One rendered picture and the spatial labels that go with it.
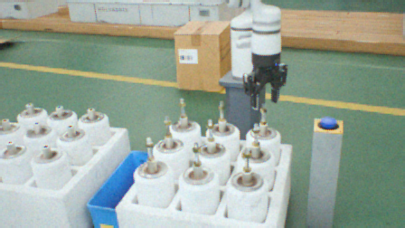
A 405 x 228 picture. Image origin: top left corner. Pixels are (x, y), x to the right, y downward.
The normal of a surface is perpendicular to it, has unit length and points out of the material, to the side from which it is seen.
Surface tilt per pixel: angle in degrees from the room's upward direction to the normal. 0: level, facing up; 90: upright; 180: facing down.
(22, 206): 90
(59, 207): 90
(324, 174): 90
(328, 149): 90
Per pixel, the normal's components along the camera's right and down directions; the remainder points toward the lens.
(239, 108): -0.42, 0.41
